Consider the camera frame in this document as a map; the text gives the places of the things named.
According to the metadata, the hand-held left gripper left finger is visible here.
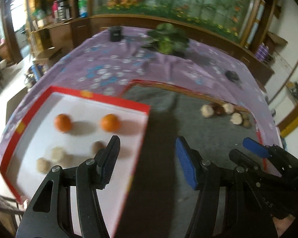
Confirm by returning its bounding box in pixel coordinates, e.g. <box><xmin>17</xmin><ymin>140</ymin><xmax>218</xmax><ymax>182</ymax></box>
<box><xmin>16</xmin><ymin>135</ymin><xmax>121</xmax><ymax>238</ymax></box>

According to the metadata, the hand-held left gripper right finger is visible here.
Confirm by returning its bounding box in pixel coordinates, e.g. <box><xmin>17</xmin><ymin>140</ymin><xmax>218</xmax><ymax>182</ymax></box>
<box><xmin>175</xmin><ymin>136</ymin><xmax>279</xmax><ymax>238</ymax></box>

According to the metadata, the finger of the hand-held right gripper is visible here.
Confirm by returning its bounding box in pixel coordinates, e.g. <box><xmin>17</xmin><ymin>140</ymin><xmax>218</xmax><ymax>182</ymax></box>
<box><xmin>229</xmin><ymin>149</ymin><xmax>283</xmax><ymax>179</ymax></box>
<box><xmin>243</xmin><ymin>137</ymin><xmax>287</xmax><ymax>159</ymax></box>

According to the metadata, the pale beige walnut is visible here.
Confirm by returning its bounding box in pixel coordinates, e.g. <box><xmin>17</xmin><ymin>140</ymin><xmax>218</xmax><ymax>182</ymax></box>
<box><xmin>36</xmin><ymin>157</ymin><xmax>51</xmax><ymax>173</ymax></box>
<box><xmin>230</xmin><ymin>112</ymin><xmax>244</xmax><ymax>124</ymax></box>
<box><xmin>201</xmin><ymin>104</ymin><xmax>215</xmax><ymax>117</ymax></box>
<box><xmin>222</xmin><ymin>103</ymin><xmax>235</xmax><ymax>114</ymax></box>
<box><xmin>51</xmin><ymin>147</ymin><xmax>67</xmax><ymax>164</ymax></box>

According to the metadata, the orange mandarin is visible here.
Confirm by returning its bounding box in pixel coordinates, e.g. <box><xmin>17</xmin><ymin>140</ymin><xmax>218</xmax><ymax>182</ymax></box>
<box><xmin>101</xmin><ymin>113</ymin><xmax>120</xmax><ymax>132</ymax></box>
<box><xmin>54</xmin><ymin>113</ymin><xmax>72</xmax><ymax>132</ymax></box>

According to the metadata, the red shallow cardboard box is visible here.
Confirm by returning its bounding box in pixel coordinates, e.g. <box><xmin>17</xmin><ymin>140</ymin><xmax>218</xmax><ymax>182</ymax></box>
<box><xmin>0</xmin><ymin>85</ymin><xmax>151</xmax><ymax>237</ymax></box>

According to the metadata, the grey felt mat red trim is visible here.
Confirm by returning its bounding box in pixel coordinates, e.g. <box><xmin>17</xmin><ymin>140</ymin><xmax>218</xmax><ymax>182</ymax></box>
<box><xmin>114</xmin><ymin>79</ymin><xmax>283</xmax><ymax>238</ymax></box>

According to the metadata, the dark bag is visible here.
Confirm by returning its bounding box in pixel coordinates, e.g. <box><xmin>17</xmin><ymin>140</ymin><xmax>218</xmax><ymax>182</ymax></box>
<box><xmin>289</xmin><ymin>81</ymin><xmax>298</xmax><ymax>101</ymax></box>

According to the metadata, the small black pouch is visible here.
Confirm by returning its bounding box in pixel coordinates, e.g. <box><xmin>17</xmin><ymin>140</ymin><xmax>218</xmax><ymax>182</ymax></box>
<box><xmin>225</xmin><ymin>71</ymin><xmax>240</xmax><ymax>82</ymax></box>

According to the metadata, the purple floral bedsheet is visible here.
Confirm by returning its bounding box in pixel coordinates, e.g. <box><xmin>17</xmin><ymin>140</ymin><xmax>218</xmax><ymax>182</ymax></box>
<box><xmin>0</xmin><ymin>26</ymin><xmax>283</xmax><ymax>204</ymax></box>

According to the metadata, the brown cardboard box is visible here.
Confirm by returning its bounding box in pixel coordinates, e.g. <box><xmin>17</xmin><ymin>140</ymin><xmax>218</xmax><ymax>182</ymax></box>
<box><xmin>266</xmin><ymin>31</ymin><xmax>288</xmax><ymax>47</ymax></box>

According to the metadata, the wooden chair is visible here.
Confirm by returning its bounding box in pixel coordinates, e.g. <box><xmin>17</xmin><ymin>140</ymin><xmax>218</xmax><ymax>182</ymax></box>
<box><xmin>0</xmin><ymin>191</ymin><xmax>25</xmax><ymax>238</ymax></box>

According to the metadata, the green leafy potted plant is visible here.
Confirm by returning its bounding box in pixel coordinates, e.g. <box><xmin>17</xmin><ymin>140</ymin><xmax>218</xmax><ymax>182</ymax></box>
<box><xmin>141</xmin><ymin>23</ymin><xmax>189</xmax><ymax>57</ymax></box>

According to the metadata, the rolled poster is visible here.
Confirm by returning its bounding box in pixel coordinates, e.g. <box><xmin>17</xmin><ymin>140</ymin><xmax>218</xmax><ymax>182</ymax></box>
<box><xmin>246</xmin><ymin>0</ymin><xmax>266</xmax><ymax>48</ymax></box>

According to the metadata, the black cylindrical cup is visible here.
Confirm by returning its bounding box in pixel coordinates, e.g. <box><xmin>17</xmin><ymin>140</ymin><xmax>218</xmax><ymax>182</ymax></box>
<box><xmin>109</xmin><ymin>26</ymin><xmax>124</xmax><ymax>42</ymax></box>

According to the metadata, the wooden bed headboard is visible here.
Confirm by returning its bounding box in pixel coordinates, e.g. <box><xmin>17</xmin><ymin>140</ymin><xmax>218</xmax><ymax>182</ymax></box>
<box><xmin>27</xmin><ymin>0</ymin><xmax>282</xmax><ymax>85</ymax></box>

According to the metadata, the woven basket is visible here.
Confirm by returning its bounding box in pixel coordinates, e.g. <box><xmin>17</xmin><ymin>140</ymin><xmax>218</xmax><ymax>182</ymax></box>
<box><xmin>0</xmin><ymin>43</ymin><xmax>14</xmax><ymax>63</ymax></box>

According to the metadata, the green and blue plastic bottle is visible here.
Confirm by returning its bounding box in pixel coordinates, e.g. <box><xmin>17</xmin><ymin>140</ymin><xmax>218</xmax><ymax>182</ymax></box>
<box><xmin>78</xmin><ymin>0</ymin><xmax>88</xmax><ymax>18</ymax></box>

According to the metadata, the floral glass headboard panel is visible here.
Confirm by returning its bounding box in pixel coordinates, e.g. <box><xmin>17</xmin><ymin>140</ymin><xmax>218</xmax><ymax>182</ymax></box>
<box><xmin>92</xmin><ymin>0</ymin><xmax>257</xmax><ymax>41</ymax></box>

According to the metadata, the black steel thermos flask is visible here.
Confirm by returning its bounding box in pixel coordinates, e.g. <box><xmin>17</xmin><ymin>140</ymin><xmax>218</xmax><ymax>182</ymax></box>
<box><xmin>57</xmin><ymin>0</ymin><xmax>70</xmax><ymax>21</ymax></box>

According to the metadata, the pink water bottle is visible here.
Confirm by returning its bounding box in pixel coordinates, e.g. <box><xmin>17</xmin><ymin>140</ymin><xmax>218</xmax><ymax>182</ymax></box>
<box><xmin>52</xmin><ymin>0</ymin><xmax>59</xmax><ymax>23</ymax></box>

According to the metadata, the green plastic bag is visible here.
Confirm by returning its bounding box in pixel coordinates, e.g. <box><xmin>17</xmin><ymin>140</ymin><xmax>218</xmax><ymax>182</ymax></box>
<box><xmin>32</xmin><ymin>9</ymin><xmax>45</xmax><ymax>28</ymax></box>

